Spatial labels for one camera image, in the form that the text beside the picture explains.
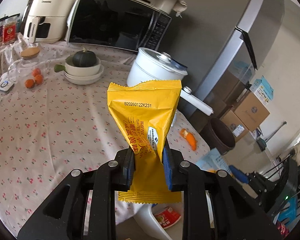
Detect red instant noodle cup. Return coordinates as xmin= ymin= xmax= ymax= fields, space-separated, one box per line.
xmin=154 ymin=206 xmax=181 ymax=229

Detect yellow snack wrapper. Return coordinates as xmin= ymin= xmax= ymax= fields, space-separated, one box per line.
xmin=107 ymin=80 xmax=181 ymax=204

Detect light blue cookie package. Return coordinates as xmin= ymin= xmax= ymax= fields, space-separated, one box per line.
xmin=196 ymin=148 xmax=232 ymax=175

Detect white plastic trash bin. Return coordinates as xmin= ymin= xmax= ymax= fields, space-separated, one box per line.
xmin=134 ymin=203 xmax=184 ymax=239

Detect brown round waste bin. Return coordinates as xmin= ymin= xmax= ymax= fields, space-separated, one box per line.
xmin=199 ymin=118 xmax=236 ymax=155

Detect lower cardboard box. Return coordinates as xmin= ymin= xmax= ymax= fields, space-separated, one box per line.
xmin=220 ymin=109 xmax=249 ymax=142

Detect cardboard box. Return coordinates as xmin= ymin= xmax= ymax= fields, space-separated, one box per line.
xmin=232 ymin=91 xmax=270 ymax=131
xmin=220 ymin=109 xmax=249 ymax=142

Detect orange peel wrapper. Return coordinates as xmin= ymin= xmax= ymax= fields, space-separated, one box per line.
xmin=180 ymin=128 xmax=197 ymax=151

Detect upper cardboard box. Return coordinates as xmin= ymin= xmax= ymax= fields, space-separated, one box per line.
xmin=232 ymin=91 xmax=270 ymax=131

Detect light blue carton box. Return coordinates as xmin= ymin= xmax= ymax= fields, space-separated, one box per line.
xmin=250 ymin=76 xmax=274 ymax=106

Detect cherry print tablecloth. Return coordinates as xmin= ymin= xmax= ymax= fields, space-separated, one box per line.
xmin=0 ymin=32 xmax=211 ymax=238

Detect stacked white bowls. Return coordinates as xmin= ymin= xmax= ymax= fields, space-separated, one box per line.
xmin=54 ymin=55 xmax=104 ymax=85

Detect grey refrigerator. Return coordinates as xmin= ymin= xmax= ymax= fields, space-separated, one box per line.
xmin=159 ymin=0 xmax=285 ymax=116

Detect white electric cooking pot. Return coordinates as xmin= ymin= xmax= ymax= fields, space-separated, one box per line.
xmin=127 ymin=47 xmax=213 ymax=116

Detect dark green squash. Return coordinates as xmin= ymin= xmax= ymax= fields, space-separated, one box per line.
xmin=72 ymin=49 xmax=97 ymax=67

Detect black microwave oven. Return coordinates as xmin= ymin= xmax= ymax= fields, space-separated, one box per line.
xmin=66 ymin=0 xmax=171 ymax=51

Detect cream air fryer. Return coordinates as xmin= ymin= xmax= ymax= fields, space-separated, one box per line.
xmin=24 ymin=0 xmax=76 ymax=43

